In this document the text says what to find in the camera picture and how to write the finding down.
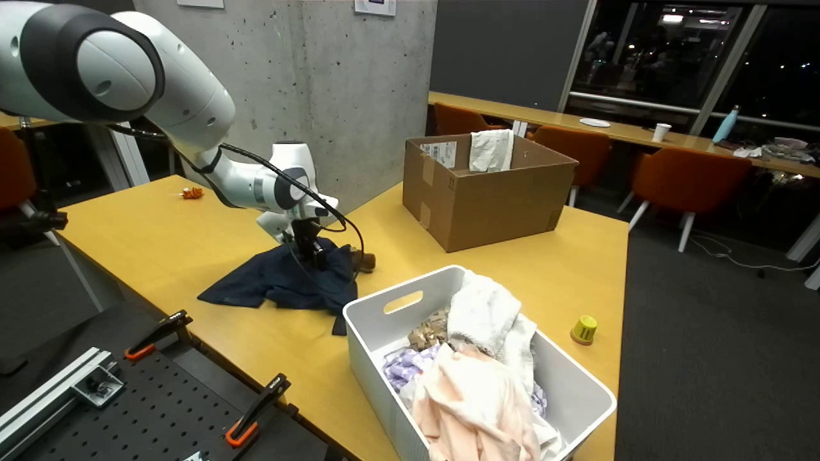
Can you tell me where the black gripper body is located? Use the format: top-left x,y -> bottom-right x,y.
293,218 -> 320,258

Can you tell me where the dark blue shirt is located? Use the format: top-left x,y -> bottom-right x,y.
200,239 -> 358,335

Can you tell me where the brown toy moose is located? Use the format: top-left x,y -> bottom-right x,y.
352,248 -> 377,273

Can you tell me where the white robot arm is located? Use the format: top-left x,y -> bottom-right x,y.
0,3 -> 320,264

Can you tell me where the small orange toy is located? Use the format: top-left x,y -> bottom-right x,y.
180,188 -> 203,199

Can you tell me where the small beige item in basket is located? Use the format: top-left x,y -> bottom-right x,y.
408,311 -> 449,351

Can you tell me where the white cloth in basket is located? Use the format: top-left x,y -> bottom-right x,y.
449,273 -> 539,389

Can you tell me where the pink cloth in basket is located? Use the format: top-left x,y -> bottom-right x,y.
409,345 -> 540,461

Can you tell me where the white plastic basket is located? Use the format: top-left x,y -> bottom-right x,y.
344,264 -> 618,461

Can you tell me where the purple patterned cloth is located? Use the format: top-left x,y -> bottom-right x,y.
382,345 -> 439,403

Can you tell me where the left black orange clamp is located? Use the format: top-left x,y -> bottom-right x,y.
122,311 -> 192,360

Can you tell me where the black orange clamp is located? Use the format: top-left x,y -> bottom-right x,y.
122,311 -> 192,360
224,373 -> 289,449

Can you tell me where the brown cardboard box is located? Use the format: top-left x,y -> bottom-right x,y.
402,134 -> 576,250

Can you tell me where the right black orange clamp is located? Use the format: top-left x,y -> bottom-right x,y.
224,373 -> 289,449

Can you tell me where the white paper in box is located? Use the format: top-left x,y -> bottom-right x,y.
468,130 -> 513,175

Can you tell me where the small yellow cup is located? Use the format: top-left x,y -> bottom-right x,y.
572,314 -> 599,345

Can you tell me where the orange chair far left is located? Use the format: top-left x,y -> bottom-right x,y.
0,130 -> 38,212

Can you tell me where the orange chair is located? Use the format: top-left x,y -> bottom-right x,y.
631,149 -> 751,250
0,130 -> 38,212
534,126 -> 612,206

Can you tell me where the orange chair middle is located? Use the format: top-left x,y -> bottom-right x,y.
534,126 -> 612,206

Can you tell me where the long wooden desk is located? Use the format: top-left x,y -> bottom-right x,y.
429,93 -> 820,180

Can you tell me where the white paper cup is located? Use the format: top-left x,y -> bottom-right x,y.
651,124 -> 672,143

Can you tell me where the orange chair right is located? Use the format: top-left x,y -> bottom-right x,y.
631,149 -> 751,250

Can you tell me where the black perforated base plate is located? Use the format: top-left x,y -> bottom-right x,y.
15,357 -> 277,461

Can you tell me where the aluminium rail with bracket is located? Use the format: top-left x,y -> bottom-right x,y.
0,345 -> 122,461

